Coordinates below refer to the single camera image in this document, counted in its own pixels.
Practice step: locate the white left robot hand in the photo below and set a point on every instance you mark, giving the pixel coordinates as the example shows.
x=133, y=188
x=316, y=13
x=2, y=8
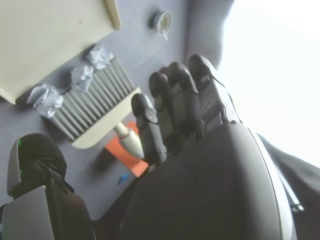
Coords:
x=205, y=190

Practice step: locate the cream hand broom grey bristles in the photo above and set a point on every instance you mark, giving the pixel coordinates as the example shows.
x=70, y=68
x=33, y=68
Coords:
x=100, y=100

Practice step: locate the cream plastic dustpan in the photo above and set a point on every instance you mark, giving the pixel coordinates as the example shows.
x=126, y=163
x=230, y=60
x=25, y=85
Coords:
x=50, y=37

